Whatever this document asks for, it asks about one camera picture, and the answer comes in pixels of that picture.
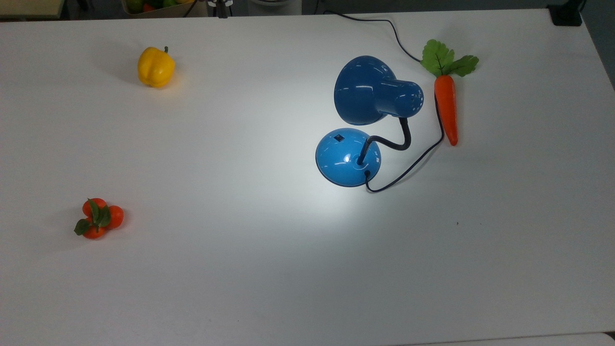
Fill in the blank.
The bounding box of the blue desk lamp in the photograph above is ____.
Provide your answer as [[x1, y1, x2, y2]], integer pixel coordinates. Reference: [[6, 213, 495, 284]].
[[315, 55, 425, 188]]

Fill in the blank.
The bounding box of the orange toy carrot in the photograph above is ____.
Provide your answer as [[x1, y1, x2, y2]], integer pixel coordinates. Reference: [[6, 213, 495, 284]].
[[420, 39, 480, 147]]

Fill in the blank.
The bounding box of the beige fruit basket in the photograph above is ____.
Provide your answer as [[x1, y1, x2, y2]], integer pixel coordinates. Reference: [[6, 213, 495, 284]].
[[121, 0, 197, 19]]

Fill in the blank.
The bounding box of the beige side table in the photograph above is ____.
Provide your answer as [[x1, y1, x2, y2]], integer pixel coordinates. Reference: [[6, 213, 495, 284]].
[[0, 0, 66, 20]]

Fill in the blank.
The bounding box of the black lamp power cable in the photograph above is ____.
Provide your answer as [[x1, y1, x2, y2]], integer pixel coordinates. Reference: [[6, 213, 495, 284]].
[[323, 10, 445, 194]]

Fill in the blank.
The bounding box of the black table clamp mount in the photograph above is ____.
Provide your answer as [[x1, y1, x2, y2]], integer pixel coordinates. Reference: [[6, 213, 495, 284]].
[[547, 0, 586, 27]]

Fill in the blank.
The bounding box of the yellow toy bell pepper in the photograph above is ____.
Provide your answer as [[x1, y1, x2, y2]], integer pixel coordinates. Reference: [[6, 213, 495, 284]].
[[137, 46, 176, 89]]

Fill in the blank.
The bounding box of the toy tangerine cluster with leaves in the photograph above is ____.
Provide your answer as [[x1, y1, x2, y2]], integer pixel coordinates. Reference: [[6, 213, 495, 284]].
[[74, 198, 124, 240]]

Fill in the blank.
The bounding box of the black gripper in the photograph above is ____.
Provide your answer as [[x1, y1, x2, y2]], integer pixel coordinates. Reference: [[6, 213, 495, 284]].
[[208, 0, 234, 19]]

